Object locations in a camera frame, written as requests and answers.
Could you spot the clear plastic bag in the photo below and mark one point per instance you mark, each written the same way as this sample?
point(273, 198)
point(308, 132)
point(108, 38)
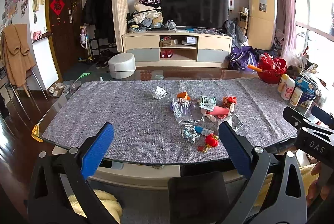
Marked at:
point(186, 111)

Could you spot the red plastic basket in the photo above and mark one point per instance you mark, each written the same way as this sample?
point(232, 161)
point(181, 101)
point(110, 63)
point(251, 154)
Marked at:
point(270, 70)

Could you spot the black flat television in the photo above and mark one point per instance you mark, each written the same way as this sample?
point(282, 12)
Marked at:
point(196, 13)

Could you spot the green white snack wrapper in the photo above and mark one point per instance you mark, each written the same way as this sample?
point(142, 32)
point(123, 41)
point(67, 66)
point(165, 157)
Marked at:
point(207, 103)

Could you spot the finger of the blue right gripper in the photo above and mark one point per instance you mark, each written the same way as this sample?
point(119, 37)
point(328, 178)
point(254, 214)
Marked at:
point(296, 119)
point(323, 116)

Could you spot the purple clothes pile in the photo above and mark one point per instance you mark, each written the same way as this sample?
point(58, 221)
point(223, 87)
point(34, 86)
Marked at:
point(240, 58)

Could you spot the white paper ball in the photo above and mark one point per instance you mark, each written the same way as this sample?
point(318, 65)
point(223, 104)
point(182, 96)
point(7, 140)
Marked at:
point(159, 93)

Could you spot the brown coat on chair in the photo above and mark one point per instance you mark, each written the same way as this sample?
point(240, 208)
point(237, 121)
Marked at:
point(16, 53)

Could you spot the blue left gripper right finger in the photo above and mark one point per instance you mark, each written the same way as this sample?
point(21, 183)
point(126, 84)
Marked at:
point(238, 148)

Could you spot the white round stool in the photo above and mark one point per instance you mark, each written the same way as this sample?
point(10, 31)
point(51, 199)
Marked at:
point(122, 65)

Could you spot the grey woven table mat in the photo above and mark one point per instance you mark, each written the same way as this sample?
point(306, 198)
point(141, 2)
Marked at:
point(145, 129)

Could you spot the yellow fluffy cushion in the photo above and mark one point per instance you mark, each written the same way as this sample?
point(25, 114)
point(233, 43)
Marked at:
point(108, 200)

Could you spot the pile of clothes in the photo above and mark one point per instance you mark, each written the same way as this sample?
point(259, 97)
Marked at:
point(147, 15)

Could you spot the beige standing air conditioner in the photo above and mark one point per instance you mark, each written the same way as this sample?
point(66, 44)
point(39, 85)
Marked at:
point(261, 23)

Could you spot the red lantern charm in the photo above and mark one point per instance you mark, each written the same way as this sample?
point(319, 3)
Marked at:
point(211, 141)

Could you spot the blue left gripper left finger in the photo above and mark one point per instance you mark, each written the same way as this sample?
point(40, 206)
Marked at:
point(96, 148)

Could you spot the orange paper scrap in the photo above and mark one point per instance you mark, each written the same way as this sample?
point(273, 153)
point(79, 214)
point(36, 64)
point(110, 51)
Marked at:
point(184, 95)

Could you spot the cream small bottle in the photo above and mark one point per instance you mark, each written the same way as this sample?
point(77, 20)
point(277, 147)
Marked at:
point(296, 96)

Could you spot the silver foil wrapper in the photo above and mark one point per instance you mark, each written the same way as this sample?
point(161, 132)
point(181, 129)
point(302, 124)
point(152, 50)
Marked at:
point(234, 121)

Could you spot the yellow cap lotion bottle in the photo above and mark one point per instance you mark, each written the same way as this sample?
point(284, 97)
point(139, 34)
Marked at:
point(282, 82)

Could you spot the blue white tube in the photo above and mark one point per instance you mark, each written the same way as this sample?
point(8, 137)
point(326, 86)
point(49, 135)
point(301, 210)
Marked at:
point(203, 131)

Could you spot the dark brown door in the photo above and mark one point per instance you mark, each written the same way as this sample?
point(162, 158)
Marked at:
point(63, 20)

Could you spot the person's right hand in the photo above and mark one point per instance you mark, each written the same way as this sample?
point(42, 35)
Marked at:
point(314, 188)

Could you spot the black trash bin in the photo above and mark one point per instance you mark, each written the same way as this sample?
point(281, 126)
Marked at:
point(197, 199)

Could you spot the black coats on rack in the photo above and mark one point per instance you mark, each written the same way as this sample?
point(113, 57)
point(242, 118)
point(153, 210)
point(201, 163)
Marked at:
point(99, 14)

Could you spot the beige tv cabinet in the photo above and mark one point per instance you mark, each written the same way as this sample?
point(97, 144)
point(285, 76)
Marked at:
point(178, 49)

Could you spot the beige folding screen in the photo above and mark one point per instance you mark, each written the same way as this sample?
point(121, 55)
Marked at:
point(120, 10)

